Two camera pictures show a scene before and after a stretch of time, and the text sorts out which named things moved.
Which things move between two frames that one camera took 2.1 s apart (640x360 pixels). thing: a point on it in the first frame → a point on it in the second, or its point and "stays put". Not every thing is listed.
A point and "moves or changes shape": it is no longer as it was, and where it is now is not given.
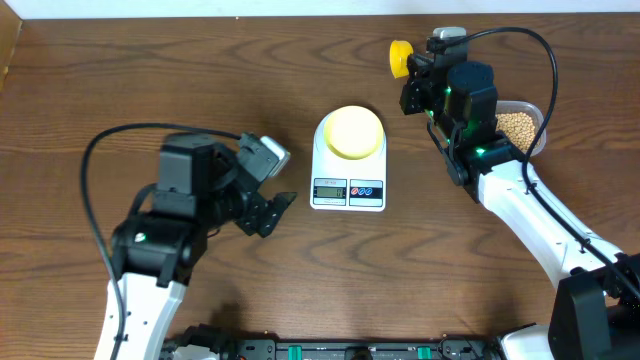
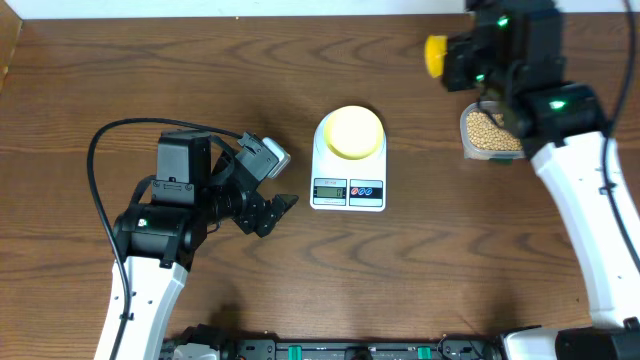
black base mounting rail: [201, 345] stays put
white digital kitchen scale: [337, 183] stays put
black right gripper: [419, 72] → [459, 50]
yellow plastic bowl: [354, 132] stays put
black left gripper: [254, 218] stays put
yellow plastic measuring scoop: [399, 52] moves or changes shape
